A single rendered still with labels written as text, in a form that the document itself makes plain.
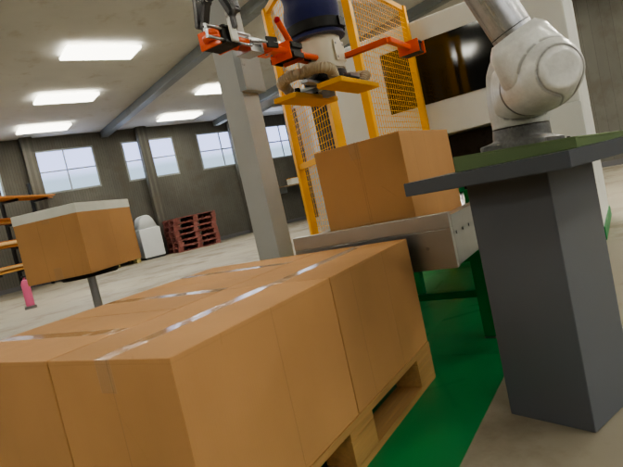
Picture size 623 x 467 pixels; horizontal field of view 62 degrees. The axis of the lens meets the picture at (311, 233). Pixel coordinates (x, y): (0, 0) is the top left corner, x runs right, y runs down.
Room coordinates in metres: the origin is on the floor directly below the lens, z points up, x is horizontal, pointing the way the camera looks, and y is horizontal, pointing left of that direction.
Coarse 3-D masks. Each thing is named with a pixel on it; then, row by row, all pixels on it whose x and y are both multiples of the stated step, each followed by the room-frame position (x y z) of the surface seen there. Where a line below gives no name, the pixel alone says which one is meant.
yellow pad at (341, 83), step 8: (328, 80) 1.84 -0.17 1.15; (336, 80) 1.82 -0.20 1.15; (344, 80) 1.83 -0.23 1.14; (352, 80) 1.89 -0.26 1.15; (360, 80) 1.94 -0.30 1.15; (320, 88) 1.86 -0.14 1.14; (328, 88) 1.89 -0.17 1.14; (336, 88) 1.93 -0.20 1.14; (344, 88) 1.96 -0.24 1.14; (352, 88) 2.00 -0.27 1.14; (360, 88) 2.03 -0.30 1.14; (368, 88) 2.08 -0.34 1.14
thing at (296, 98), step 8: (296, 88) 2.01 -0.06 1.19; (280, 96) 1.95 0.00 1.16; (288, 96) 1.93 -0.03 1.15; (296, 96) 1.92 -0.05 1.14; (304, 96) 1.96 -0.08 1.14; (312, 96) 2.02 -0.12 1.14; (320, 96) 2.07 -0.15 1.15; (336, 96) 2.18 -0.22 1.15; (280, 104) 1.99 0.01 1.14; (288, 104) 2.03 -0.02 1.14; (296, 104) 2.06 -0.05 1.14; (304, 104) 2.10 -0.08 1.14; (312, 104) 2.15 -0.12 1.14; (320, 104) 2.19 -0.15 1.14
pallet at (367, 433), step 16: (416, 352) 1.83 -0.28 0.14; (416, 368) 1.81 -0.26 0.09; (432, 368) 1.92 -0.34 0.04; (400, 384) 1.85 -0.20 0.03; (416, 384) 1.82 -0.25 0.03; (400, 400) 1.74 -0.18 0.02; (416, 400) 1.75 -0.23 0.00; (368, 416) 1.46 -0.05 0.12; (384, 416) 1.65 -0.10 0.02; (400, 416) 1.63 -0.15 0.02; (352, 432) 1.38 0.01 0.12; (368, 432) 1.45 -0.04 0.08; (384, 432) 1.54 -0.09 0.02; (336, 448) 1.30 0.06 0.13; (352, 448) 1.37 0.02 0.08; (368, 448) 1.43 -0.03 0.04; (320, 464) 1.23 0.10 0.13; (336, 464) 1.40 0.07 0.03; (352, 464) 1.37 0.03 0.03; (368, 464) 1.41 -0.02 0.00
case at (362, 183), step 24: (360, 144) 2.13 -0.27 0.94; (384, 144) 2.07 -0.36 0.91; (408, 144) 2.09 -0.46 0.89; (432, 144) 2.33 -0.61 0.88; (336, 168) 2.20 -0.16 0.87; (360, 168) 2.14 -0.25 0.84; (384, 168) 2.08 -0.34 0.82; (408, 168) 2.05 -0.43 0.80; (432, 168) 2.27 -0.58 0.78; (336, 192) 2.22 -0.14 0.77; (360, 192) 2.15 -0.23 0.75; (384, 192) 2.09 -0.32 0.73; (456, 192) 2.49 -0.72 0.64; (336, 216) 2.23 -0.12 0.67; (360, 216) 2.17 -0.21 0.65; (384, 216) 2.11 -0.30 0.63; (408, 216) 2.05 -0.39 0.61
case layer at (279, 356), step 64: (320, 256) 1.97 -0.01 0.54; (384, 256) 1.74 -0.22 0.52; (64, 320) 1.75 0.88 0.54; (128, 320) 1.45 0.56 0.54; (192, 320) 1.24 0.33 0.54; (256, 320) 1.14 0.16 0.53; (320, 320) 1.35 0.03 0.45; (384, 320) 1.66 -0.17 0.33; (0, 384) 1.26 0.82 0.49; (64, 384) 1.11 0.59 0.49; (128, 384) 0.99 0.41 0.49; (192, 384) 0.95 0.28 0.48; (256, 384) 1.10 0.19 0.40; (320, 384) 1.30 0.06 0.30; (384, 384) 1.58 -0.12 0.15; (0, 448) 1.30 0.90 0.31; (64, 448) 1.15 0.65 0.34; (128, 448) 1.02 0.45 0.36; (192, 448) 0.93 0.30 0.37; (256, 448) 1.06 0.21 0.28; (320, 448) 1.25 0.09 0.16
